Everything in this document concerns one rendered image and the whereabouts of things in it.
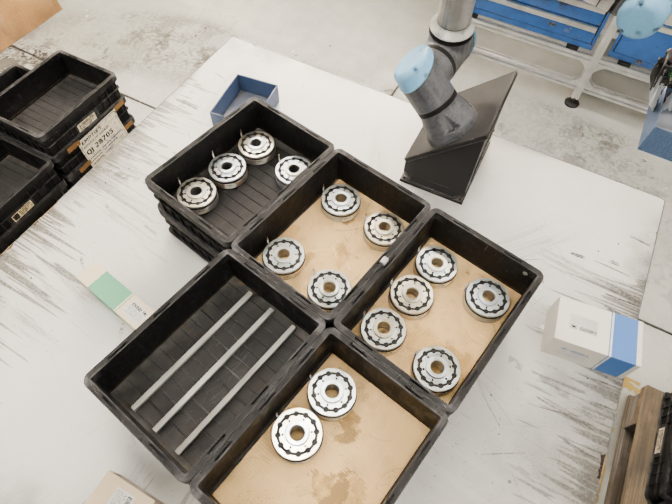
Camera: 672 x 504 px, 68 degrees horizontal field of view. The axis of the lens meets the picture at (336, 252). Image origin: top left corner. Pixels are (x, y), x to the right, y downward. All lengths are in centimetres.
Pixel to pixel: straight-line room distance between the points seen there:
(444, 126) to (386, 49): 187
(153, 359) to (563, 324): 96
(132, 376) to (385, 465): 56
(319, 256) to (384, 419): 42
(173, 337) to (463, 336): 66
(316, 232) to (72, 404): 71
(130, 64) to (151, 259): 196
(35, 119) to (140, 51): 118
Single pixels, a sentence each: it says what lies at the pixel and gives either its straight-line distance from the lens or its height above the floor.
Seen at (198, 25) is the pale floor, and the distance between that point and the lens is 346.
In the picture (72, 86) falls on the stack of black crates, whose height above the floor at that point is 49.
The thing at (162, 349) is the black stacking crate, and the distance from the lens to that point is 118.
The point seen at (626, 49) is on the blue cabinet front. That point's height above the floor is 38.
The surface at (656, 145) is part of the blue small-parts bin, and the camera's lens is 133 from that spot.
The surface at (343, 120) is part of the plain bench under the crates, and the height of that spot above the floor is 70.
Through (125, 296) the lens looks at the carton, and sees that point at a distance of 135.
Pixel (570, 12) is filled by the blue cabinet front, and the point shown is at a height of 47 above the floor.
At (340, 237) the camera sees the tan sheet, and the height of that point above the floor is 83.
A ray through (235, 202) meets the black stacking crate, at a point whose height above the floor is 83.
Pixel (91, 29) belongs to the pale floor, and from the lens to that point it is 361.
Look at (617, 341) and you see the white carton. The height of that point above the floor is 79.
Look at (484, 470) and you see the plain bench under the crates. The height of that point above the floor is 70.
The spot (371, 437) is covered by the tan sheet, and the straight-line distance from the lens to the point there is 108.
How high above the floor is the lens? 189
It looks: 58 degrees down
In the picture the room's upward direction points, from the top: 3 degrees clockwise
